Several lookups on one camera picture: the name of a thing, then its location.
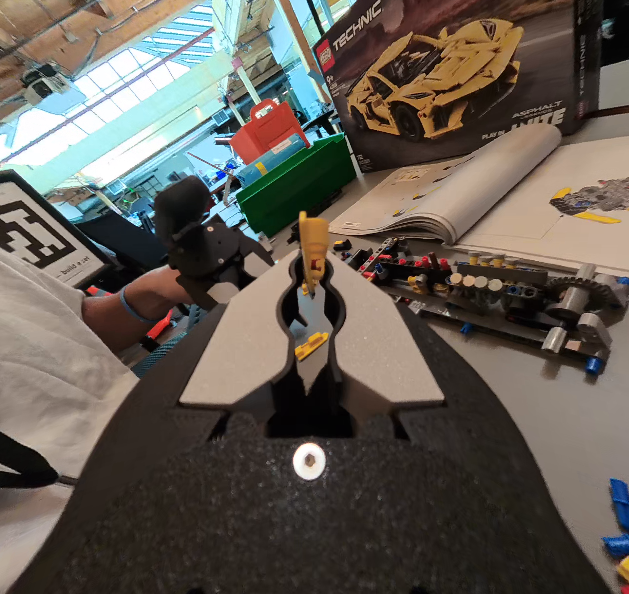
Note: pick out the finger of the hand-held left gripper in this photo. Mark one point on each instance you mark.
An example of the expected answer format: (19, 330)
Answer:
(250, 274)

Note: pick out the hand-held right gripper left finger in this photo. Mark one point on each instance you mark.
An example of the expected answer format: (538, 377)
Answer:
(245, 348)

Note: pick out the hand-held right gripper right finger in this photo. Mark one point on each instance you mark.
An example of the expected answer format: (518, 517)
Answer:
(378, 348)

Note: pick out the small yellow lego piece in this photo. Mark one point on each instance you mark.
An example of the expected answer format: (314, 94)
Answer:
(309, 347)

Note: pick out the yellow lego panel piece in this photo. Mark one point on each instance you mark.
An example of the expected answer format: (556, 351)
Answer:
(314, 240)

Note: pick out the person's left forearm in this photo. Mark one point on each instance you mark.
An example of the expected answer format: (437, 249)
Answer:
(108, 319)

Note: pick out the blue lego connector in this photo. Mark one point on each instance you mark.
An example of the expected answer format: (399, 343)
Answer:
(467, 328)

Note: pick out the black yellow lego piece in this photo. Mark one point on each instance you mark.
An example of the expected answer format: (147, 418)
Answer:
(342, 245)

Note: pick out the lego car chassis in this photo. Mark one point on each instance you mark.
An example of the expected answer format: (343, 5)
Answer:
(491, 289)

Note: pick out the pile of red blue lego pins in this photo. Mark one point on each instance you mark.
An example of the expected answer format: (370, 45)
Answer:
(620, 500)

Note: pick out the lego set box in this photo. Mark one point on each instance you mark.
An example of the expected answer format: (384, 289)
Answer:
(467, 63)

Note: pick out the person's left hand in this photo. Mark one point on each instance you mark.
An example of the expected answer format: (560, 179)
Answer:
(167, 289)

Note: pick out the green plastic bin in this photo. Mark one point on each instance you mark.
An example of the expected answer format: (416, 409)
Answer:
(295, 191)

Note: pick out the blue wristband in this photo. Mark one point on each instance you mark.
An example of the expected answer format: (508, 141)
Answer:
(123, 299)

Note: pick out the blue roll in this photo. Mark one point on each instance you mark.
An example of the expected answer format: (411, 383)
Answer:
(265, 165)

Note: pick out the red plastic case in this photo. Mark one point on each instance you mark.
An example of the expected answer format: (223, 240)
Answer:
(265, 127)

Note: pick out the framed black white marker sign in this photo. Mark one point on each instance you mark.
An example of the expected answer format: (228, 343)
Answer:
(29, 230)

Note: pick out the instruction booklet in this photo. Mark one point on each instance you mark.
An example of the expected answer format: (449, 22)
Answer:
(491, 186)

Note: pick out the person's white printed shirt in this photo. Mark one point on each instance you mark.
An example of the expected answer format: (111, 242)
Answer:
(49, 383)

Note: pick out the ceiling mounted heater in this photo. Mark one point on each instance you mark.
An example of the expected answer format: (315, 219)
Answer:
(46, 85)

